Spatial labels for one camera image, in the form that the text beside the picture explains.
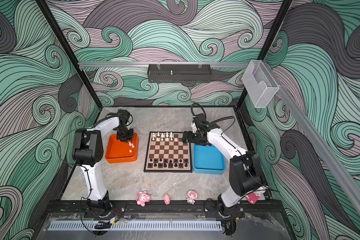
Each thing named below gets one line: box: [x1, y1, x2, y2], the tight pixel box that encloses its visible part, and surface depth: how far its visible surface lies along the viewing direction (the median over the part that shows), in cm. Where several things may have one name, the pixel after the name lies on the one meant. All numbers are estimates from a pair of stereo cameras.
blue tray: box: [192, 143, 226, 175], surface depth 92 cm
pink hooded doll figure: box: [186, 189, 199, 205], surface depth 76 cm
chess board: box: [143, 131, 193, 173], surface depth 94 cm
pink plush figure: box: [136, 190, 151, 207], surface depth 76 cm
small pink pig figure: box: [164, 193, 171, 205], surface depth 77 cm
